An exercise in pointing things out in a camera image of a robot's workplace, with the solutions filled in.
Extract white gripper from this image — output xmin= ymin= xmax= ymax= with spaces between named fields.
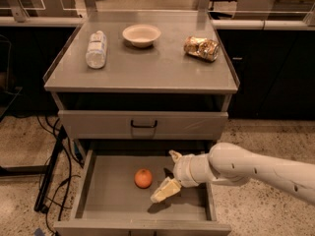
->
xmin=151 ymin=149 xmax=211 ymax=204

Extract orange fruit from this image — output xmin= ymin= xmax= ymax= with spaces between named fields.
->
xmin=134 ymin=168 xmax=153 ymax=189

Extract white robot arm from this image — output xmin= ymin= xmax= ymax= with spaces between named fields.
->
xmin=151 ymin=143 xmax=315 ymax=205

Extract open grey middle drawer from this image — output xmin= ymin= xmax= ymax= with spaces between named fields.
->
xmin=54 ymin=150 xmax=231 ymax=236

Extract grey drawer cabinet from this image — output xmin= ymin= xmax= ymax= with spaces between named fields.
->
xmin=44 ymin=11 xmax=238 ymax=153

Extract closed grey top drawer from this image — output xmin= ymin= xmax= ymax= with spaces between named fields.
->
xmin=58 ymin=110 xmax=228 ymax=140

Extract black metal stand leg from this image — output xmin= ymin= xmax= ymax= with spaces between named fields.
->
xmin=33 ymin=127 xmax=67 ymax=211

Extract crumpled gold snack bag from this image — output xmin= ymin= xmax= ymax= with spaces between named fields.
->
xmin=183 ymin=36 xmax=220 ymax=62

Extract clear plastic water bottle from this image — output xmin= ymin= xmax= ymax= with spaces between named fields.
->
xmin=86 ymin=30 xmax=107 ymax=69

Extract white paper bowl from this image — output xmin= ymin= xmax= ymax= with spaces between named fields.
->
xmin=122 ymin=25 xmax=160 ymax=48

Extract black drawer handle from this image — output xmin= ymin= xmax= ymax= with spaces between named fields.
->
xmin=130 ymin=120 xmax=158 ymax=129

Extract black floor cables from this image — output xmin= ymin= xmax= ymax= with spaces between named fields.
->
xmin=32 ymin=113 xmax=87 ymax=236

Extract white horizontal rail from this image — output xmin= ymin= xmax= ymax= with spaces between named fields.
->
xmin=0 ymin=16 xmax=315 ymax=31

